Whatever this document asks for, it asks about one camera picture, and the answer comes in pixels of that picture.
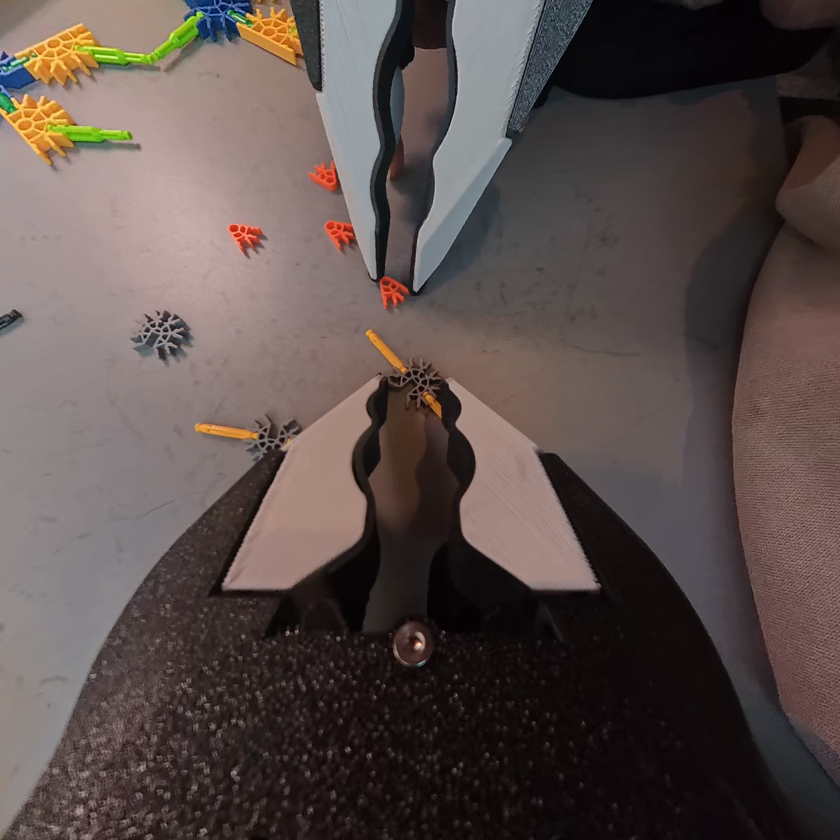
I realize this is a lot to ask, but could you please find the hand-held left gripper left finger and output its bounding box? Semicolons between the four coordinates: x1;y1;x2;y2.
222;375;391;593

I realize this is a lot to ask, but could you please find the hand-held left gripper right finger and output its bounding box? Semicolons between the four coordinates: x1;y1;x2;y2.
440;378;601;594

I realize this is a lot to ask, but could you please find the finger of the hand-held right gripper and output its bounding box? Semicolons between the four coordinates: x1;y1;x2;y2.
316;0;416;283
409;0;547;294

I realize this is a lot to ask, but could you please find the grey snowflake connector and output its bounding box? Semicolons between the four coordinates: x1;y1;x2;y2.
246;413;301;460
130;310;193;362
387;357;444;409

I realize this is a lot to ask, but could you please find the blue yellow green toy model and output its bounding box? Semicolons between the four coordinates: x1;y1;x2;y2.
151;0;304;67

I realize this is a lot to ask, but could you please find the toy model with red rod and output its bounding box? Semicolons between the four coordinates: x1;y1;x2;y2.
0;23;155;165

